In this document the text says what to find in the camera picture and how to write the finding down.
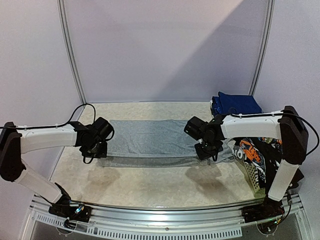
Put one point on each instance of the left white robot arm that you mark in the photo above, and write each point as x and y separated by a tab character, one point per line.
28	154

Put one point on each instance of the right aluminium corner post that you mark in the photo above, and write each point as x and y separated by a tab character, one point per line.
263	45

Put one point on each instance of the grey tank top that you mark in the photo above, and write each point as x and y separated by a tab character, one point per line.
151	144

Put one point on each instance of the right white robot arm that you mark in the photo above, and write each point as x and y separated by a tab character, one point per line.
284	124

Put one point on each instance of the aluminium front rail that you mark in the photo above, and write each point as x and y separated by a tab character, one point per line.
220	222

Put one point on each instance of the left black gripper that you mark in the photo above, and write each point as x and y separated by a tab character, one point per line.
103	153

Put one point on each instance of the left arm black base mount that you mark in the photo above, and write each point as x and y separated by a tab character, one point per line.
66	208

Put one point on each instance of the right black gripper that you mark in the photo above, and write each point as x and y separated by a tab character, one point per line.
207	152

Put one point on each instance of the aluminium corner post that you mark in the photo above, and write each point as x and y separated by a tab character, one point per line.
70	51
263	45

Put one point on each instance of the left aluminium corner post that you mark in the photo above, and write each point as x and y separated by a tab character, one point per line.
70	51

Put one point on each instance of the folded blue garment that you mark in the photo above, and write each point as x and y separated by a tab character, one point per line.
225	104

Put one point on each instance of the colourful graphic print garment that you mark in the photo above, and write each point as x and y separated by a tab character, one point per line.
248	146

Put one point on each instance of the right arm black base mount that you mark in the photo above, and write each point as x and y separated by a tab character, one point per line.
268	209

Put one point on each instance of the white perforated laundry basket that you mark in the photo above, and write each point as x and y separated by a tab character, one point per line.
254	174

